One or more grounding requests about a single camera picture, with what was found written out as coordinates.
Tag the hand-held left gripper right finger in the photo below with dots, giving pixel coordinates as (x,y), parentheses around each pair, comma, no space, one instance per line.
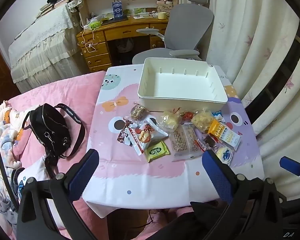
(215,170)

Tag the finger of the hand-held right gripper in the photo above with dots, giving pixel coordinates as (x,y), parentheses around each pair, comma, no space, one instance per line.
(291,165)

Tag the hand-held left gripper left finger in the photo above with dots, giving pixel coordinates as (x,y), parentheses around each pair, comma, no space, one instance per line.
(83,172)

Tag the white yellow round cake packet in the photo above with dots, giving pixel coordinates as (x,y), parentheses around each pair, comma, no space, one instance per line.
(225,155)

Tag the orange and white snack packet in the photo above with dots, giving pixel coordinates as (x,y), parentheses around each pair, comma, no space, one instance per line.
(227,136)

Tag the large clear text printed packet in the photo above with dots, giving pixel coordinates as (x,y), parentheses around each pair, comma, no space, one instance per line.
(186,142)

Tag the clear packet pale yellow chips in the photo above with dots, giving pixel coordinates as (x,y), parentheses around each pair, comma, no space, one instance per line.
(202,120)

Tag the brown chocolate snack packet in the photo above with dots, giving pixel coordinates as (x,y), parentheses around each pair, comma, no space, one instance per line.
(122,136)

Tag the green pastry packet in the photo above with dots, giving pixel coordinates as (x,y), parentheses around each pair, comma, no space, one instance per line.
(157,152)

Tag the small clear nut candy packet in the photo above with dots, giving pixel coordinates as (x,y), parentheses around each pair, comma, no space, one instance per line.
(187,115)

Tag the clear packet yellow pastry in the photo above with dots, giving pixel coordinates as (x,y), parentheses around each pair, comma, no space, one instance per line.
(168,121)

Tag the white bread picture packet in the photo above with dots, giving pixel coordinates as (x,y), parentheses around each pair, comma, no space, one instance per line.
(150,132)

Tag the clear packet brown granola bar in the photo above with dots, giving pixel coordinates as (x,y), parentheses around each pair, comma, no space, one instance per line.
(137,112)

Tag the white plastic storage bin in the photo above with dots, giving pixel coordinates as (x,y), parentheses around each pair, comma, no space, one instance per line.
(180,90)

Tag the black shoulder bag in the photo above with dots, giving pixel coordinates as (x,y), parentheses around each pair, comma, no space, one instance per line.
(48,127)

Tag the cartoon printed tablecloth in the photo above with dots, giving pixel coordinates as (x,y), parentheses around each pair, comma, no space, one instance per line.
(140,180)

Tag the cartoon printed blanket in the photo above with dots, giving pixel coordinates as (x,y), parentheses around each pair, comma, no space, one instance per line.
(5,135)

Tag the brown wooden cabinet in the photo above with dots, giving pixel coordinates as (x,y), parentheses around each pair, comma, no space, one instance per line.
(0,80)

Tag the grey office chair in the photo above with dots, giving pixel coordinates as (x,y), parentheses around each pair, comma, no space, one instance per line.
(187,30)

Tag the green tissue box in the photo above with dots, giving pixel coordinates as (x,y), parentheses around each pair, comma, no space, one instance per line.
(95,25)

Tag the wooden desk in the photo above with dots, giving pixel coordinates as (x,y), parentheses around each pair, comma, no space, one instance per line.
(130,27)

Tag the black desk pad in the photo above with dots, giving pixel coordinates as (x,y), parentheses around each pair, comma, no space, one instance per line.
(115,20)

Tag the yellow mug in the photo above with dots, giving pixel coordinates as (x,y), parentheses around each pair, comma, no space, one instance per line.
(162,15)

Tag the blue gift bag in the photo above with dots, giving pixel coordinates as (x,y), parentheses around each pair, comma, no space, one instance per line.
(117,10)

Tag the stack of books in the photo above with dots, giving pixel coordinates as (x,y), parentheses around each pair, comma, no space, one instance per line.
(52,7)

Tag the patterned tote bag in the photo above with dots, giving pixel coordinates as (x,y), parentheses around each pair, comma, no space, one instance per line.
(76,3)

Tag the wooden bookshelf hutch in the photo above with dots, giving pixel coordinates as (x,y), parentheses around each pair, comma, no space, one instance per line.
(100,2)

